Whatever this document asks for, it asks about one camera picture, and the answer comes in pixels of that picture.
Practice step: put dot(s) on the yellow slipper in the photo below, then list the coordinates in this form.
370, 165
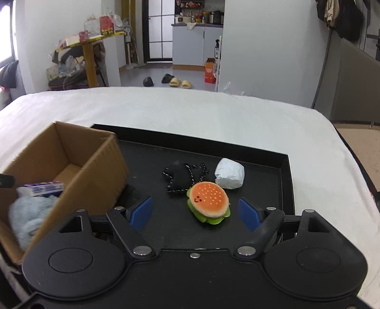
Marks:
186, 84
175, 82

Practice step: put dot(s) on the white wrapped bundle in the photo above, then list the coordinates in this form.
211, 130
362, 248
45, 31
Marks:
230, 173

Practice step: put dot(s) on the clear plastic bag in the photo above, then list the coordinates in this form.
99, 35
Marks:
118, 22

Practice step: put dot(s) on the black grid glass door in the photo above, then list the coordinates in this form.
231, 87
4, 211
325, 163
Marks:
157, 32

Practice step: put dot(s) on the flat white box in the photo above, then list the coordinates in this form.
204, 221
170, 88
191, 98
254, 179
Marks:
71, 40

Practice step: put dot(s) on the white kitchen appliance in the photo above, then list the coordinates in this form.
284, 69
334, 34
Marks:
182, 19

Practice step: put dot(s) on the white kitchen cabinet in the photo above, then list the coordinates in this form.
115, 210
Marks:
190, 44

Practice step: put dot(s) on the hanging clothes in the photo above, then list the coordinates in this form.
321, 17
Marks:
326, 12

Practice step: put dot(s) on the white standing fan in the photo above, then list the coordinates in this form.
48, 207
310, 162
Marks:
129, 44

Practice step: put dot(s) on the dark cloth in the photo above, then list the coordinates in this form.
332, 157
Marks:
9, 74

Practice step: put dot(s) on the orange box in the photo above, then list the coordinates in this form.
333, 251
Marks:
210, 72

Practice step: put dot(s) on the burger plush toy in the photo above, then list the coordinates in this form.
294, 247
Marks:
207, 197

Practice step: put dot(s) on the small red box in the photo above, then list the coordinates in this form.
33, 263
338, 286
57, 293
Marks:
83, 35

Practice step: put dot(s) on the brown cardboard box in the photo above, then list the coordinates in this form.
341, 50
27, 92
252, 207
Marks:
98, 166

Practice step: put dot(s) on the yellow round table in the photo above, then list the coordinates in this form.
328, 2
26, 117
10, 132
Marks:
90, 65

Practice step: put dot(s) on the blue fluffy cloth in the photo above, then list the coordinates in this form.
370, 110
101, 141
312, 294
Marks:
26, 220

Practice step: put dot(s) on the hanging black bag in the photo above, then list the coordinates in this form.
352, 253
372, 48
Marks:
350, 20

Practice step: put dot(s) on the white narrow rack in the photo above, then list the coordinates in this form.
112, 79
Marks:
219, 74

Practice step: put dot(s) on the spray bottle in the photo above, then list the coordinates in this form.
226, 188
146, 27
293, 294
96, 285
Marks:
217, 49

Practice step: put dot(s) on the glass jar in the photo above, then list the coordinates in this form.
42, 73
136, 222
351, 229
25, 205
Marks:
91, 28

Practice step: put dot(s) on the red carton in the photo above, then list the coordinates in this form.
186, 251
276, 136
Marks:
107, 25

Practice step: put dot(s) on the wall spice shelf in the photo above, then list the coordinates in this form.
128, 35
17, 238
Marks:
192, 4

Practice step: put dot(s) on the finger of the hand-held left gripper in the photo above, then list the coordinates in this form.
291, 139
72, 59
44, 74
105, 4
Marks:
6, 181

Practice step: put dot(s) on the grey padded board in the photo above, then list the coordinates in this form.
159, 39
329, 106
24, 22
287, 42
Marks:
356, 89

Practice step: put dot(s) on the pink and blue tissue packet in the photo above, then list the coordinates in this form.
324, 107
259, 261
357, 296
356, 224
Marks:
44, 187

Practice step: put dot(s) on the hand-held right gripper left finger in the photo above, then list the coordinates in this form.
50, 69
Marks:
142, 214

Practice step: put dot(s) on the black kitchen appliance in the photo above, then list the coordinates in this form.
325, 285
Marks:
216, 17

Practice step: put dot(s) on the pile of clutter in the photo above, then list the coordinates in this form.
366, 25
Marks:
68, 71

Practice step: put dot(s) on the black slipper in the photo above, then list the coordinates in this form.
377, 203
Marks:
167, 78
148, 81

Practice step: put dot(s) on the grey door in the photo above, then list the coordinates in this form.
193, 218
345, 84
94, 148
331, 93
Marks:
373, 17

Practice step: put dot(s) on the black tray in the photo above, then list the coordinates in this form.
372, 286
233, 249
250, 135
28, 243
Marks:
267, 181

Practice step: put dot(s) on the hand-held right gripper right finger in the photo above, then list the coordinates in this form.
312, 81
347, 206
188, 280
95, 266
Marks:
249, 214

